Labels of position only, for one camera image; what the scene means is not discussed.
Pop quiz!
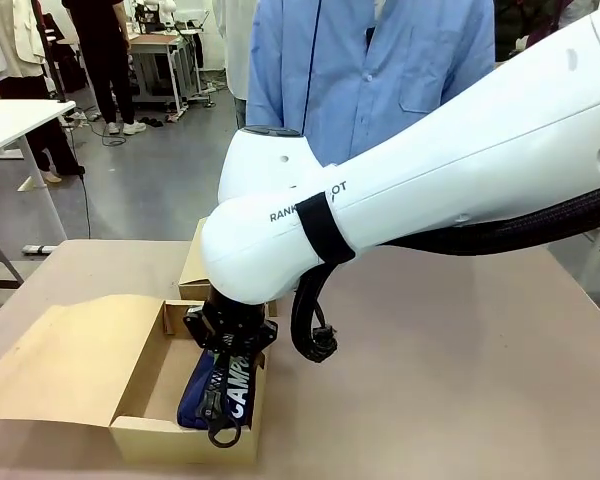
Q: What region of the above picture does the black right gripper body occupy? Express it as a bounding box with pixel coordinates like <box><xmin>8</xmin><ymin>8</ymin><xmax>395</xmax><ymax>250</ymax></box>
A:
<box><xmin>182</xmin><ymin>292</ymin><xmax>280</xmax><ymax>352</ymax></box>

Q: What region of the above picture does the navy pouch with white lettering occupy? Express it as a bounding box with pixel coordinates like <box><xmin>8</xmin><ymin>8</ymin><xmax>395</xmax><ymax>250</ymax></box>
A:
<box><xmin>176</xmin><ymin>347</ymin><xmax>267</xmax><ymax>449</ymax></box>

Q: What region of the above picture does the cardboard box with large flap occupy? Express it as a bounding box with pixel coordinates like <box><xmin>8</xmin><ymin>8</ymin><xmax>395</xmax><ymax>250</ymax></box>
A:
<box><xmin>0</xmin><ymin>294</ymin><xmax>277</xmax><ymax>465</ymax></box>

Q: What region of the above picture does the bystander in dark trousers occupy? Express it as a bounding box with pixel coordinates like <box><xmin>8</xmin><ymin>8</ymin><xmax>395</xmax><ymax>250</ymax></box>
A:
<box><xmin>0</xmin><ymin>73</ymin><xmax>87</xmax><ymax>185</ymax></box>

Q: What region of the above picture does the grey metal workbench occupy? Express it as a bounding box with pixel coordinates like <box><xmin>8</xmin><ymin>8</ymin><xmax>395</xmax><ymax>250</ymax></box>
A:
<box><xmin>128</xmin><ymin>30</ymin><xmax>204</xmax><ymax>120</ymax></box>

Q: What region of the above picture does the person's blue shirt torso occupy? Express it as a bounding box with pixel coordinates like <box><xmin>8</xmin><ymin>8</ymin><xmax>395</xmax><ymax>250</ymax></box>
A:
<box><xmin>247</xmin><ymin>0</ymin><xmax>496</xmax><ymax>167</ymax></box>

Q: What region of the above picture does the bystander in black clothes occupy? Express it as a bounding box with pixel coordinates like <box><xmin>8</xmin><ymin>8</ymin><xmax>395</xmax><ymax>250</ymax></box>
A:
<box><xmin>62</xmin><ymin>0</ymin><xmax>147</xmax><ymax>126</ymax></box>

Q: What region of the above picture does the white office table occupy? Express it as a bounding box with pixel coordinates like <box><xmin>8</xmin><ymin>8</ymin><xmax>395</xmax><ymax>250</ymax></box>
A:
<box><xmin>0</xmin><ymin>98</ymin><xmax>77</xmax><ymax>257</ymax></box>

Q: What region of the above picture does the hanging cream jacket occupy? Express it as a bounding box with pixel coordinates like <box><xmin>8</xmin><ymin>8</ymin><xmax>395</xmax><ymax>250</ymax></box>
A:
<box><xmin>8</xmin><ymin>0</ymin><xmax>47</xmax><ymax>65</ymax></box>

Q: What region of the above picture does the black velcro strap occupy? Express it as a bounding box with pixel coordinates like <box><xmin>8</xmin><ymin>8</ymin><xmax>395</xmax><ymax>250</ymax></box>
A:
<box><xmin>298</xmin><ymin>196</ymin><xmax>357</xmax><ymax>265</ymax></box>

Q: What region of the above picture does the black floor cable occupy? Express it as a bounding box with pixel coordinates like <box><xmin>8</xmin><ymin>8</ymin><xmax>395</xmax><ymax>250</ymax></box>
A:
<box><xmin>71</xmin><ymin>113</ymin><xmax>127</xmax><ymax>242</ymax></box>

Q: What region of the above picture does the thin black headset cable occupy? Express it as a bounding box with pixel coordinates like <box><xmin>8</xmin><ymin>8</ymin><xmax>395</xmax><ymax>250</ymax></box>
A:
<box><xmin>302</xmin><ymin>0</ymin><xmax>326</xmax><ymax>142</ymax></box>

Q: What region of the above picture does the black braided arm cable conduit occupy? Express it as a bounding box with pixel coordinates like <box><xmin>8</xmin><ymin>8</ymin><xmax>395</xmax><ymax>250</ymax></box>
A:
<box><xmin>290</xmin><ymin>181</ymin><xmax>600</xmax><ymax>365</ymax></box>

